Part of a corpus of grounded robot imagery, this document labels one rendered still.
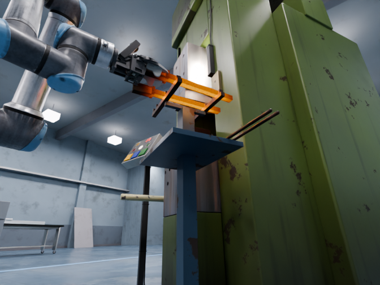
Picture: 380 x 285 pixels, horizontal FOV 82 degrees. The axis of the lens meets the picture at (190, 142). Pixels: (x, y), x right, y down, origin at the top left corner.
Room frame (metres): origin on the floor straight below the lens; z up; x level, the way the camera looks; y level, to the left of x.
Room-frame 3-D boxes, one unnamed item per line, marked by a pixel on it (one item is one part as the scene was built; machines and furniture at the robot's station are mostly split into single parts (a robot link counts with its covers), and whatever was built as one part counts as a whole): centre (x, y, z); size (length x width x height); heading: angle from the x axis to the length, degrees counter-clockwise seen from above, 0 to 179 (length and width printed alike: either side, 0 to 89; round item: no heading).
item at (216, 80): (1.19, -0.18, 1.27); 0.09 x 0.02 x 0.17; 26
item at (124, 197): (1.69, 0.30, 0.62); 0.44 x 0.05 x 0.05; 116
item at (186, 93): (1.51, -0.12, 1.32); 0.42 x 0.20 x 0.10; 116
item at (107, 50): (0.58, 0.29, 0.94); 0.10 x 0.05 x 0.09; 35
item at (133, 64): (0.63, 0.22, 0.93); 0.12 x 0.08 x 0.09; 125
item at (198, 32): (1.53, -0.27, 2.06); 0.44 x 0.41 x 0.47; 116
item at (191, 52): (1.47, -0.14, 1.56); 0.42 x 0.39 x 0.40; 116
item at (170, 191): (1.46, -0.15, 0.69); 0.56 x 0.38 x 0.45; 116
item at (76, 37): (0.53, 0.36, 0.93); 0.12 x 0.09 x 0.10; 125
